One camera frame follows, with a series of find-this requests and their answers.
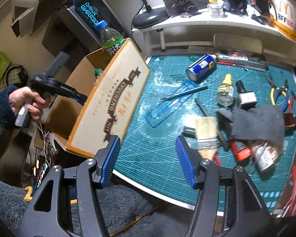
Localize grey cloth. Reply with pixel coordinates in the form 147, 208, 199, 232
215, 104, 285, 150

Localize blue spray can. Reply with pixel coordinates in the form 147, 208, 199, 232
186, 54, 217, 83

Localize black cap paint bottle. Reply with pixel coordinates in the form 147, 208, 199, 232
235, 80, 257, 110

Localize green soda bottle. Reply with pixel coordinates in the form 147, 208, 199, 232
96, 20, 125, 56

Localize McDonalds paper bucket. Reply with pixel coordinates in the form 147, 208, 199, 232
268, 0, 296, 42

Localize red label tube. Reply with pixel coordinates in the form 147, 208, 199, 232
229, 139, 252, 162

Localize left hand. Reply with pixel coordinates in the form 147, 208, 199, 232
8, 87, 51, 120

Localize wooden paint brush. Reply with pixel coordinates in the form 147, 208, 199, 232
182, 114, 221, 166

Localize black desk lamp base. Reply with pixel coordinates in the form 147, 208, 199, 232
132, 0, 170, 29

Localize teal craft knife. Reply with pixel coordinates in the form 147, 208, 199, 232
160, 86, 208, 101

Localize cardboard box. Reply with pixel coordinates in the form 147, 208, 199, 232
45, 39, 150, 157

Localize white desk shelf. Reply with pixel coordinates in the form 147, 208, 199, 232
132, 12, 296, 64

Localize yellow cap glue bottle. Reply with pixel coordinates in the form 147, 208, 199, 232
216, 74, 234, 107

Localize blue transparent ruler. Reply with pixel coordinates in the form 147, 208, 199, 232
145, 80, 199, 128

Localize black pen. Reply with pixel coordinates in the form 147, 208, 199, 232
195, 98, 229, 151

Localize green cap glue bottle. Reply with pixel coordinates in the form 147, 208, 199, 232
93, 68, 103, 78

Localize black computer case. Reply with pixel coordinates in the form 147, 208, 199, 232
42, 0, 131, 56

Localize green cutting mat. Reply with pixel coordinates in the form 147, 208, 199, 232
114, 55, 296, 209

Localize grey fleece blanket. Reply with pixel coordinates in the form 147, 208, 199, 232
0, 174, 159, 237

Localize brown label jar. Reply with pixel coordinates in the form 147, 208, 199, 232
251, 141, 280, 173

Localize blue yellow pliers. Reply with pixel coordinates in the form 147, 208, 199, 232
265, 71, 290, 113

